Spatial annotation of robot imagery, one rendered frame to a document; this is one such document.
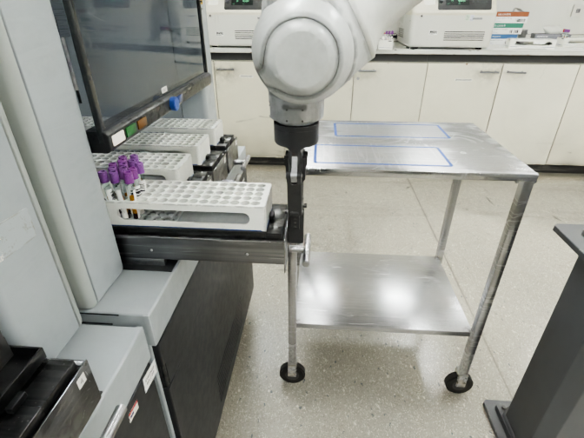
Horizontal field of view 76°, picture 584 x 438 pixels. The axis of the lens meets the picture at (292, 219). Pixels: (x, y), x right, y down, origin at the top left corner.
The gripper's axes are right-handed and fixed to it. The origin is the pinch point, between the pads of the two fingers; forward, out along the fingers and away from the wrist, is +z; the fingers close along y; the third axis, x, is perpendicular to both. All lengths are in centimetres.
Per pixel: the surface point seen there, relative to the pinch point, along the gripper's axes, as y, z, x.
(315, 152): -35.7, -2.1, 2.7
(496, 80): -229, 10, 127
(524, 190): -25, 2, 54
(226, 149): -40.4, -0.8, -22.9
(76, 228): 17.2, -8.2, -31.2
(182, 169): -13.2, -5.3, -25.8
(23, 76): 17.4, -29.5, -31.1
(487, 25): -230, -25, 112
